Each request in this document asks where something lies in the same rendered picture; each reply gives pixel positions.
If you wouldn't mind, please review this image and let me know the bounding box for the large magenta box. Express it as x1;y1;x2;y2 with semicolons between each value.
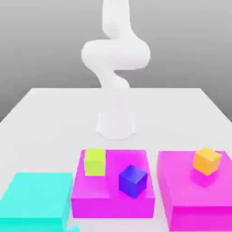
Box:
157;150;232;232
70;149;156;219

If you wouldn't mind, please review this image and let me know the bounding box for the small blue cube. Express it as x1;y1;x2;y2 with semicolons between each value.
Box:
118;164;149;199

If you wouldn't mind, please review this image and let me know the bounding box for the large cyan box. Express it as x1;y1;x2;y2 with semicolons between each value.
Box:
0;172;74;232

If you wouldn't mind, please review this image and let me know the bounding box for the small orange cube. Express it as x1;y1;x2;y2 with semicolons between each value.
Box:
193;147;222;176

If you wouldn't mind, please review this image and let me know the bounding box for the small yellow-green cube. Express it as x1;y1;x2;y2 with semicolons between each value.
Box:
84;148;106;177

